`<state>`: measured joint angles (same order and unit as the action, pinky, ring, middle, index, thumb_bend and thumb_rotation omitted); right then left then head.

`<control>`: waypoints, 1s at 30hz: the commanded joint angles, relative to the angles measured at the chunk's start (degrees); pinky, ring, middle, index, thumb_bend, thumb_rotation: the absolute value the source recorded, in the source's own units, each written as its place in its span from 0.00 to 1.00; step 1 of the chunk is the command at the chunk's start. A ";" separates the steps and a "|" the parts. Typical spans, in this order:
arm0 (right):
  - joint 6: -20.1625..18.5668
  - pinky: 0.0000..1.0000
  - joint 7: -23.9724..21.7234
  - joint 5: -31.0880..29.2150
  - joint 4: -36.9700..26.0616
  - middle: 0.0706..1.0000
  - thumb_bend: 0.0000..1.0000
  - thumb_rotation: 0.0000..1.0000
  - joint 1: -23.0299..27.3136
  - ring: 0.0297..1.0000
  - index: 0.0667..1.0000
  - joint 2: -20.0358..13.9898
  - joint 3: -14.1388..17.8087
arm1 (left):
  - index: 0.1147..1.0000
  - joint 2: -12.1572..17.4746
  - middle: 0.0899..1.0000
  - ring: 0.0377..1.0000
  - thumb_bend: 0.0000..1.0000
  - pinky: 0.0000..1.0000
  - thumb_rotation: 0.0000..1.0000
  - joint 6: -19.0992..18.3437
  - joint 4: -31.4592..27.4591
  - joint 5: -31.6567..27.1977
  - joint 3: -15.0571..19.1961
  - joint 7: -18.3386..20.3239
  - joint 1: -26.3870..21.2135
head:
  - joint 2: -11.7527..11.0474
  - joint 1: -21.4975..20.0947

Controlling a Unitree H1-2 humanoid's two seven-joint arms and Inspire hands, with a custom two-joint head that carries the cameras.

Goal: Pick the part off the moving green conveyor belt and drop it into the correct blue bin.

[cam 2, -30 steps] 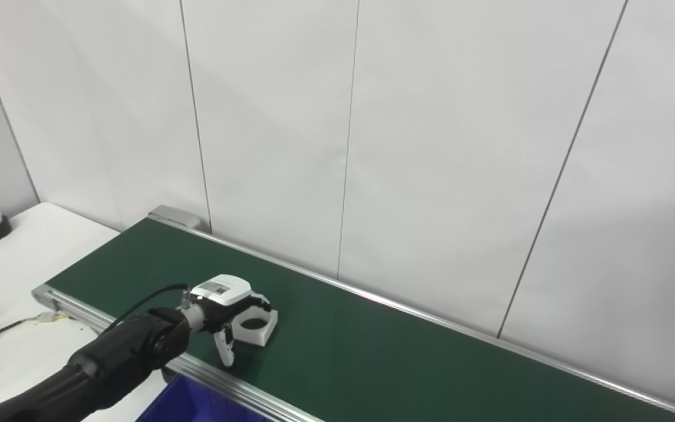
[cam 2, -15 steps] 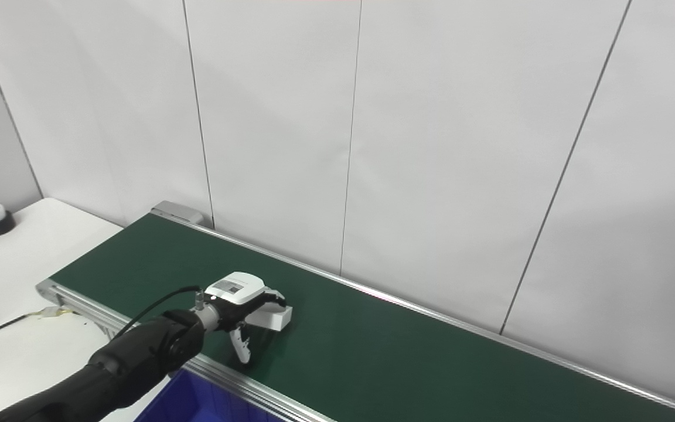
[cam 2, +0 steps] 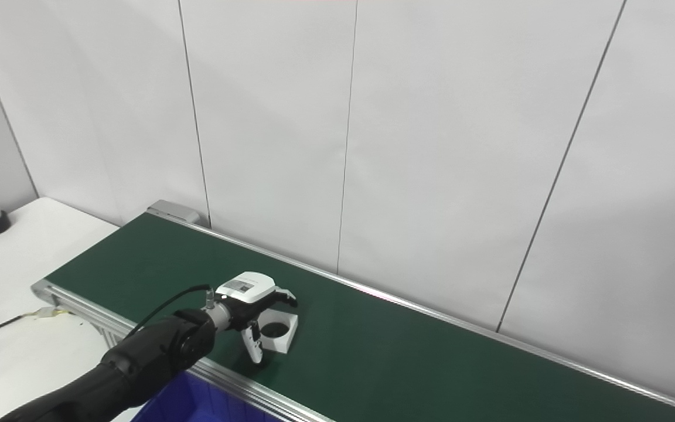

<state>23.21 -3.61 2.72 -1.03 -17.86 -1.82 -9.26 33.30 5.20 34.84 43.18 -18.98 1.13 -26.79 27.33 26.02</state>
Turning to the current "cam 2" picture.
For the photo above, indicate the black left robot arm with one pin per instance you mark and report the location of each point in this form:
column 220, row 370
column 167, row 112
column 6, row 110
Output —
column 156, row 351

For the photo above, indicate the aluminium conveyor leg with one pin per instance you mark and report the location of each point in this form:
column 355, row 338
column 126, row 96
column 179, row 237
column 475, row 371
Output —
column 109, row 337

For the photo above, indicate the green conveyor belt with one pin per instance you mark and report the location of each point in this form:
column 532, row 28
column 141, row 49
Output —
column 402, row 351
column 79, row 310

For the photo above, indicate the white square part with hole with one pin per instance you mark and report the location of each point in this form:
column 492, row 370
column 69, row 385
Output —
column 276, row 347

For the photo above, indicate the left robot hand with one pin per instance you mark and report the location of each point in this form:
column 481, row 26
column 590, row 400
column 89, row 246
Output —
column 249, row 290

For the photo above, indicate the blue plastic bin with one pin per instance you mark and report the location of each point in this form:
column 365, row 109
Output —
column 197, row 401

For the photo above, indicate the grey conveyor end cap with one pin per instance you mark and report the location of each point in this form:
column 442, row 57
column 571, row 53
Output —
column 173, row 210

